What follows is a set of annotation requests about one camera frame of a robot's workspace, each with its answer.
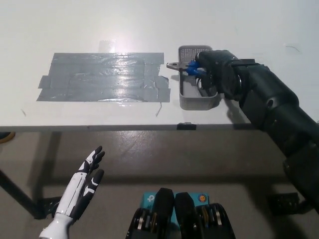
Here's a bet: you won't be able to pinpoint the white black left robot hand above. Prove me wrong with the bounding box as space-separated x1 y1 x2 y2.
53 145 106 221

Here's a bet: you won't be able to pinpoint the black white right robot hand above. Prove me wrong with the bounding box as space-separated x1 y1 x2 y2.
195 49 243 101

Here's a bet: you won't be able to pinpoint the blue handled pliers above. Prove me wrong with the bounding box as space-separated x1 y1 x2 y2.
166 60 208 77

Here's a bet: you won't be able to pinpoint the grey perforated plastic container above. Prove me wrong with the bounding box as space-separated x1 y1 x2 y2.
177 45 220 111

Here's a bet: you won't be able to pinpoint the black diagonal table leg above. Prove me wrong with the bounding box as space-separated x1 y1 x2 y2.
0 169 48 220

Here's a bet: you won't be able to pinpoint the teal cardboard box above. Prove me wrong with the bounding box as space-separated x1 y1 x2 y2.
141 191 209 227

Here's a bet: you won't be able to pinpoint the yellow black round object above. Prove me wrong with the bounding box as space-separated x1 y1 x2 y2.
0 131 15 145

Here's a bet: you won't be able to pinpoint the grey duct tape patch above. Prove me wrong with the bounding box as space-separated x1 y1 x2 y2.
36 52 171 104

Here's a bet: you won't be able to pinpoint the black floor bracket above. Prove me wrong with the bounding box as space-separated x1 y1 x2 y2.
266 192 309 215

